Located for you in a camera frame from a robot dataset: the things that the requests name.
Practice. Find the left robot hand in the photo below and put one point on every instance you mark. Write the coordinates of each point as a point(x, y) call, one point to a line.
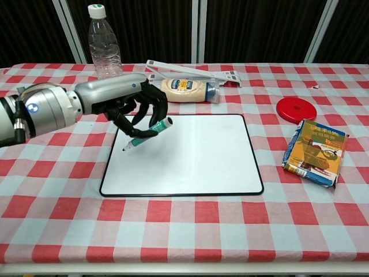
point(115, 92)

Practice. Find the green whiteboard marker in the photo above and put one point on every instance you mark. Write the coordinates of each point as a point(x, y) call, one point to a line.
point(144, 137)

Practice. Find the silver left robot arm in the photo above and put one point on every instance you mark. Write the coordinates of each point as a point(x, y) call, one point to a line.
point(34, 112)

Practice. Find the white dry-erase board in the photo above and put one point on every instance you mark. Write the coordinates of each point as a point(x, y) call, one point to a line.
point(187, 161)

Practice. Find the clear plastic water bottle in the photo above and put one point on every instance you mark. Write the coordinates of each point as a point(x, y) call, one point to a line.
point(104, 49)

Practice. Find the mayonnaise squeeze bottle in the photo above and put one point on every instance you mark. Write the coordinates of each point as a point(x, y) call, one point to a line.
point(186, 90)

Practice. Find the white folding stand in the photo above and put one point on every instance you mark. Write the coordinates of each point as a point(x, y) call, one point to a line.
point(190, 70)

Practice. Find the red white checkered tablecloth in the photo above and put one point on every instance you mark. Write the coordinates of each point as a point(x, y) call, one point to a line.
point(184, 225)

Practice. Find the red round disc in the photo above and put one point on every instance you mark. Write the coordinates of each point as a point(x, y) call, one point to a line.
point(296, 108)

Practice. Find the blue yellow snack packet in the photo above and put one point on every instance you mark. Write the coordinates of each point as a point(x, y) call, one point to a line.
point(315, 153)

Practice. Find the white window frame post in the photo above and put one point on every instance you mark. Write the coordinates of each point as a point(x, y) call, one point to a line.
point(199, 30)
point(320, 30)
point(72, 31)

